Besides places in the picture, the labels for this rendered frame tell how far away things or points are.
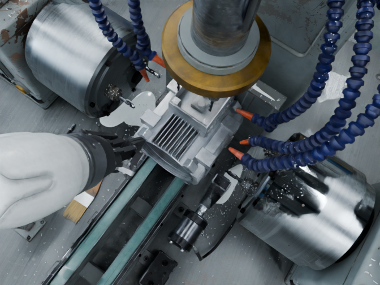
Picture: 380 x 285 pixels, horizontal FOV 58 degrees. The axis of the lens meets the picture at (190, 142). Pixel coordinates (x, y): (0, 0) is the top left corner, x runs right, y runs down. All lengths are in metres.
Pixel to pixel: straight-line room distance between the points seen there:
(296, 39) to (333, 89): 0.51
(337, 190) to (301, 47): 0.30
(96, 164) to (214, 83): 0.21
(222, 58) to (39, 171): 0.30
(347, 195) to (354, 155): 0.48
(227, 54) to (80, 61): 0.37
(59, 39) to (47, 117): 0.38
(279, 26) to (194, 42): 0.28
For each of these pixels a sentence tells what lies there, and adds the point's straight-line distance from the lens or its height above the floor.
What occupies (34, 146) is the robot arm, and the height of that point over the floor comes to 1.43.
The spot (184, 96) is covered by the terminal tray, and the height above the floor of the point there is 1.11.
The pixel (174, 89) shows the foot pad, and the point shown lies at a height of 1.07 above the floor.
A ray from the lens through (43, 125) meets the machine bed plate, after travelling 1.14.
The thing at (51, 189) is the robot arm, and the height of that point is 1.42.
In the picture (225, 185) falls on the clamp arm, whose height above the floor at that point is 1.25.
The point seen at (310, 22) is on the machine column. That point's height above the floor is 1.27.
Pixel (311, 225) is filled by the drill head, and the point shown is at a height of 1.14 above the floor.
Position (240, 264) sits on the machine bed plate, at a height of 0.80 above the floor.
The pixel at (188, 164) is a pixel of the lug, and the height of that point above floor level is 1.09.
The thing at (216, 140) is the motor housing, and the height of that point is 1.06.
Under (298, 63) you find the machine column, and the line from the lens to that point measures 0.81.
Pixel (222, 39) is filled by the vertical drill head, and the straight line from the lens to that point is 0.50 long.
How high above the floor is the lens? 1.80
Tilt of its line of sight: 71 degrees down
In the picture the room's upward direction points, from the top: 11 degrees clockwise
